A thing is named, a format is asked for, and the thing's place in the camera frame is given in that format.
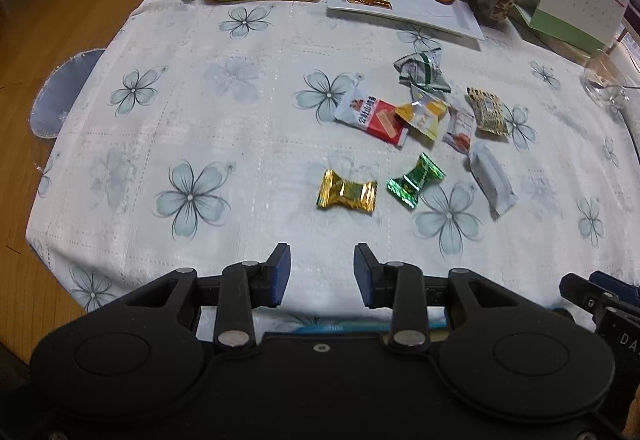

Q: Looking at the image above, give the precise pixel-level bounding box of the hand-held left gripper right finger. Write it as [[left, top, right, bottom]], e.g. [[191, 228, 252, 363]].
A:
[[353, 242, 523, 353]]

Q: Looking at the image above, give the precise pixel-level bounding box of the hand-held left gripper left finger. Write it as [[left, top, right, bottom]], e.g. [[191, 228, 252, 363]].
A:
[[120, 242, 292, 352]]

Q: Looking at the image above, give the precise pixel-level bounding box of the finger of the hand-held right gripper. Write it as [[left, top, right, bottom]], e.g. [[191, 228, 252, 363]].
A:
[[589, 271, 640, 306], [559, 272, 608, 319]]

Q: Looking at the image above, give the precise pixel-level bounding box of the brown patterned snack packet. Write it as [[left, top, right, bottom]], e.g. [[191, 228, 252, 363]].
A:
[[466, 86, 511, 138]]

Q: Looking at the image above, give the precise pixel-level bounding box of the green wrapped candy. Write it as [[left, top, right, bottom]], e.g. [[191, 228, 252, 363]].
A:
[[386, 152, 446, 210]]

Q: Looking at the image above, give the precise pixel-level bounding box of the plain white snack packet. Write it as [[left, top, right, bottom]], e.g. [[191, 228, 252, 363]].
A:
[[467, 141, 519, 219]]

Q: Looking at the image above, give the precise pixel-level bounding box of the red white snack packet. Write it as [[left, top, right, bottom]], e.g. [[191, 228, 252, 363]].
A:
[[333, 87, 410, 147]]

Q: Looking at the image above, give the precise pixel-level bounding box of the yellow snack packet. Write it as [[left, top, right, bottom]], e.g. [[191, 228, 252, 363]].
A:
[[395, 87, 450, 142]]

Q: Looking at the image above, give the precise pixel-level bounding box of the orange white small packet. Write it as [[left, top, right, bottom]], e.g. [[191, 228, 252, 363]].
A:
[[442, 95, 478, 155]]

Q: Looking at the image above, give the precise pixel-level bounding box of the white floral tablecloth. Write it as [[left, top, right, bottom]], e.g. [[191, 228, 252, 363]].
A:
[[25, 0, 640, 336]]

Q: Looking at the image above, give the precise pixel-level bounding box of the clear glass cup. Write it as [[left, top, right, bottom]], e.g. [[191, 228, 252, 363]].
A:
[[581, 49, 640, 108]]

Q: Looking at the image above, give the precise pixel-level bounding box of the green white snack packet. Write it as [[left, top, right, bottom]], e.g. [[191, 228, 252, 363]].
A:
[[393, 46, 452, 93]]

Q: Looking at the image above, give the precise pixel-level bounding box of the blue round stool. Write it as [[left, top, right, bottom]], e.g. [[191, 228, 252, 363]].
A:
[[30, 49, 107, 139]]

